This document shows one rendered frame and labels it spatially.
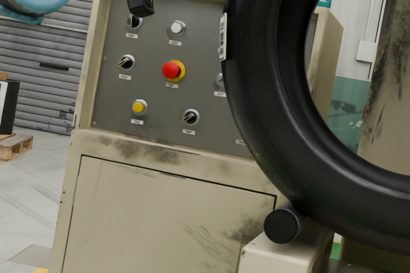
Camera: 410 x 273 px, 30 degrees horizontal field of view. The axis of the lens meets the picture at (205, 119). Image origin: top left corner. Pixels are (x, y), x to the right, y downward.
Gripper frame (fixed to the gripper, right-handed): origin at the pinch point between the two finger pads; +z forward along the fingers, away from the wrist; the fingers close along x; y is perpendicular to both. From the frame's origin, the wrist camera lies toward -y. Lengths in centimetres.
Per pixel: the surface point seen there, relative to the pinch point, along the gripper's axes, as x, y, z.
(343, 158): 15.2, -21.6, 21.8
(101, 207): 59, -54, -31
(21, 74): 824, -111, -474
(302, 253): -6.0, -33.6, 21.9
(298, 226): -9.6, -29.8, 20.6
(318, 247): 1.1, -33.6, 23.1
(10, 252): 251, -141, -143
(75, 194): 60, -53, -38
